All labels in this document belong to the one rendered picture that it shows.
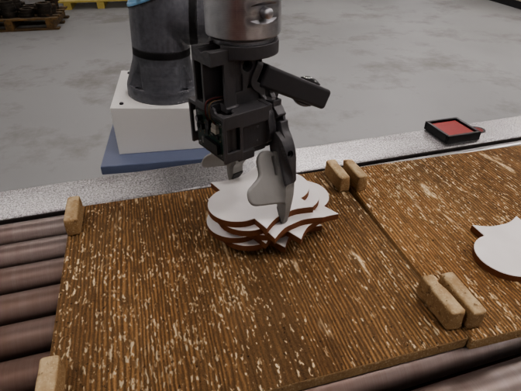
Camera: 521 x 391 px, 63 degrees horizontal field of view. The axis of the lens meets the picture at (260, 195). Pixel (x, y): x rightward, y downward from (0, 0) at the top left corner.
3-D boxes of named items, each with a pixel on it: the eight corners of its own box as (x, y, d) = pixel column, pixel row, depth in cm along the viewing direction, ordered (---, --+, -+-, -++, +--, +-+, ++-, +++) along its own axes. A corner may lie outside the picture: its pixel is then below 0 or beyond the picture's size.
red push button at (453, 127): (429, 129, 89) (430, 123, 88) (453, 126, 90) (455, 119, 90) (447, 142, 84) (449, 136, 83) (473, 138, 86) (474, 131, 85)
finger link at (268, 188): (250, 237, 49) (228, 160, 47) (290, 219, 52) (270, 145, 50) (266, 240, 47) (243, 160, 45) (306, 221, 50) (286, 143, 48)
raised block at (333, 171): (323, 174, 70) (325, 159, 69) (333, 172, 71) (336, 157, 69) (338, 193, 66) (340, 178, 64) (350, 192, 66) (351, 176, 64)
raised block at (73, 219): (70, 212, 62) (66, 195, 60) (84, 209, 62) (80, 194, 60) (67, 237, 57) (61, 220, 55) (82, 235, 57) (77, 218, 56)
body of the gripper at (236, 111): (191, 144, 50) (180, 37, 43) (251, 126, 54) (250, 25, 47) (227, 171, 45) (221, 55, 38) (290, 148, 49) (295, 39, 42)
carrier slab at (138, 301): (74, 216, 63) (70, 207, 62) (330, 177, 72) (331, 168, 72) (39, 461, 35) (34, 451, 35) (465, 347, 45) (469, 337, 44)
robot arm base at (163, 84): (132, 78, 98) (128, 33, 92) (199, 80, 100) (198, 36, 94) (122, 105, 85) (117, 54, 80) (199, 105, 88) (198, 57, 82)
